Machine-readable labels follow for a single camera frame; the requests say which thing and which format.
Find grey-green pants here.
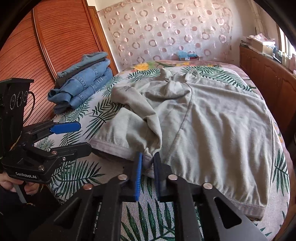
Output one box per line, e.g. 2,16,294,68
90,69,276,219

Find person's left hand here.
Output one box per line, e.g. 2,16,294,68
0,172,40,195

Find folded blue jeans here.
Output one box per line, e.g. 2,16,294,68
48,59,113,114

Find dark folded garment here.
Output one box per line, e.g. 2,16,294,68
54,57,107,89

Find leaf print bed sheet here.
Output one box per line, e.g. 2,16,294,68
36,65,291,240

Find folded grey-blue garment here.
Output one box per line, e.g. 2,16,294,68
57,52,108,78

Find wooden louvered wardrobe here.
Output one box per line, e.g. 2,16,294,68
1,1,118,125

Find pink floral blanket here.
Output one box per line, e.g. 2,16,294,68
127,65,286,180

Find blue tissue box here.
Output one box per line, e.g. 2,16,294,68
177,51,199,61

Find pink circle pattern curtain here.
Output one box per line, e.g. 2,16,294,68
98,1,232,70

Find long wooden sideboard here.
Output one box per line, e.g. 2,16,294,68
240,45,296,143

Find cardboard box on sideboard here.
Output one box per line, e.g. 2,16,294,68
251,38,275,56

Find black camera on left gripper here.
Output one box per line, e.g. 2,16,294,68
1,78,34,152

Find window with wooden frame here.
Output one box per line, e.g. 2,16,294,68
276,25,296,70

